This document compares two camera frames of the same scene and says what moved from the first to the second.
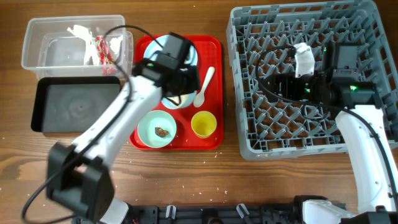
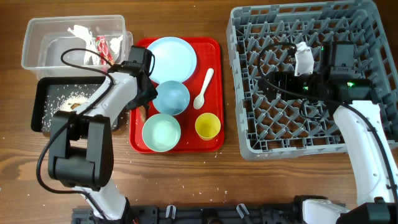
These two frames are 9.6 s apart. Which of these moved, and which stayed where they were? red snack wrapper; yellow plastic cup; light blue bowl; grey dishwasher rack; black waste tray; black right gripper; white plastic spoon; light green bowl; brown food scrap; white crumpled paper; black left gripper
Moved: brown food scrap; light green bowl; yellow plastic cup; light blue bowl; black left gripper
Stayed: black waste tray; red snack wrapper; black right gripper; white plastic spoon; white crumpled paper; grey dishwasher rack
